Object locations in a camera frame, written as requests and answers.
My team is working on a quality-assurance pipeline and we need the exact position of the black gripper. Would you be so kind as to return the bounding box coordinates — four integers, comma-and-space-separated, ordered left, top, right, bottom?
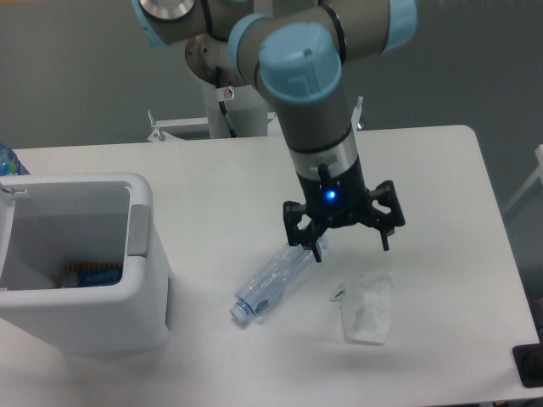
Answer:
283, 158, 406, 263

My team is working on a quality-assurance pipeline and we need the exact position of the white plastic wrapper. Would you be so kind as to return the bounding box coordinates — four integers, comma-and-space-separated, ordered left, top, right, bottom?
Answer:
330, 272, 393, 346

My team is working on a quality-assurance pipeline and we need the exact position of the clear crushed plastic bottle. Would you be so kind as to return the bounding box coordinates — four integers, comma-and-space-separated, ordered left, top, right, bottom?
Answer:
229, 236, 329, 328

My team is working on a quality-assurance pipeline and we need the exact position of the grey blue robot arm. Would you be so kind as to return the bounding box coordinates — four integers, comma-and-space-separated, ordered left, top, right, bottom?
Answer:
132, 1, 417, 255

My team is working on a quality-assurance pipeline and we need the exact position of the white trash can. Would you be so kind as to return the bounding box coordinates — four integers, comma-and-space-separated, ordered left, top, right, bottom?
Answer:
1, 173, 171, 353

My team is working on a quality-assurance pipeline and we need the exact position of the white furniture piece at right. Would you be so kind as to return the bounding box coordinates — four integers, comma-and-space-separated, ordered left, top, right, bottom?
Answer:
502, 144, 542, 222

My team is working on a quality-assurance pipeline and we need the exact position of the black device at table corner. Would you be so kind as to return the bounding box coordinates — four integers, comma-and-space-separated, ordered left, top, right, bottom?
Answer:
512, 343, 542, 388

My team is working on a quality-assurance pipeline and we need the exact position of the blue snack package in bin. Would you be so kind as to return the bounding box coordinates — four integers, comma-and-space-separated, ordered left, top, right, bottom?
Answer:
55, 262, 123, 288

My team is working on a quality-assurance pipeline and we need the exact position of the blue water bottle at edge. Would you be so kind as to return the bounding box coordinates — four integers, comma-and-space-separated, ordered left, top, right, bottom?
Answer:
0, 143, 30, 176

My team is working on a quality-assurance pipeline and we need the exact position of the black cable on pedestal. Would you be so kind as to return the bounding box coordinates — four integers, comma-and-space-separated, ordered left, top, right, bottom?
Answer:
213, 65, 238, 138

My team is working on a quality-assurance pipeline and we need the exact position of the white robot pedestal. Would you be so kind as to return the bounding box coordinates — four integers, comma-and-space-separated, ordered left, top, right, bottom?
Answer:
183, 33, 279, 139

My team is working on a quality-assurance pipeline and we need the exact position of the white metal base frame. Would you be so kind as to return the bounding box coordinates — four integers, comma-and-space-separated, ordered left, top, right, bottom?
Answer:
147, 95, 365, 142

